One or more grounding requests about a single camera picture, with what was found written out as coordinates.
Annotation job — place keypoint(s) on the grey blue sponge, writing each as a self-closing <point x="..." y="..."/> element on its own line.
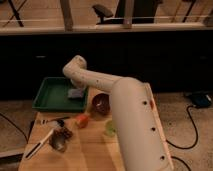
<point x="75" y="93"/>

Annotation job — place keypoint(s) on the green plastic tray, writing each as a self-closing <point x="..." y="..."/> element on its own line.
<point x="52" y="96"/>

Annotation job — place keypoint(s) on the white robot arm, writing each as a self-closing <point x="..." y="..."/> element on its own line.
<point x="140" y="135"/>

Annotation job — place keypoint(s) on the dark brown bowl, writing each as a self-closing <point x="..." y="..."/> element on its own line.
<point x="100" y="103"/>

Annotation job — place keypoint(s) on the orange red tomato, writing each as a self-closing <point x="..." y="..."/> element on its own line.
<point x="82" y="120"/>

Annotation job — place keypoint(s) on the small green cup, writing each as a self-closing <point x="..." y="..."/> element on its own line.
<point x="110" y="129"/>

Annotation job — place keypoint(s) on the black office chair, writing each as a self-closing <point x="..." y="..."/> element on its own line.
<point x="144" y="12"/>

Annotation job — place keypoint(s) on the dark blue box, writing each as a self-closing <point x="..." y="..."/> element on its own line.
<point x="201" y="100"/>

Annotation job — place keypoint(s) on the black handled fork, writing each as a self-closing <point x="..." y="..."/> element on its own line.
<point x="45" y="121"/>

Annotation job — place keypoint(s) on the white handled knife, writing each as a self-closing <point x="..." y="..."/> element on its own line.
<point x="39" y="145"/>

